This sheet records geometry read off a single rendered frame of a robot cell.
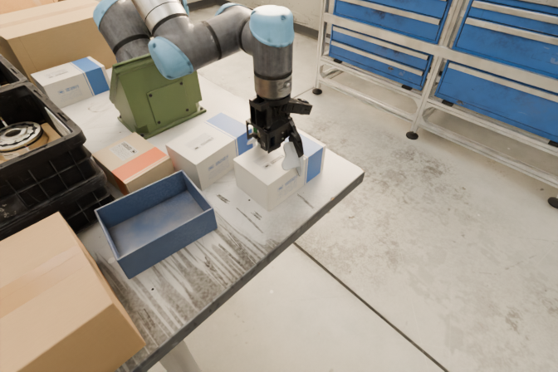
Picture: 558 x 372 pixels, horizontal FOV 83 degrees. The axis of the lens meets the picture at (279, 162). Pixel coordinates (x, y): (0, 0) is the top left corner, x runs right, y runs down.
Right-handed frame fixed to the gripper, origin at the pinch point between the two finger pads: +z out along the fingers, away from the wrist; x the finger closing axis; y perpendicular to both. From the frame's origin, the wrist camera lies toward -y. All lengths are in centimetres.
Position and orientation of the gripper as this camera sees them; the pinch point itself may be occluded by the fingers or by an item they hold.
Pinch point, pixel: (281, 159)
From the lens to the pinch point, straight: 77.9
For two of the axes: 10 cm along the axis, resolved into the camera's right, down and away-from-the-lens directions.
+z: 0.0, 7.4, 6.8
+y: -7.1, 4.8, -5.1
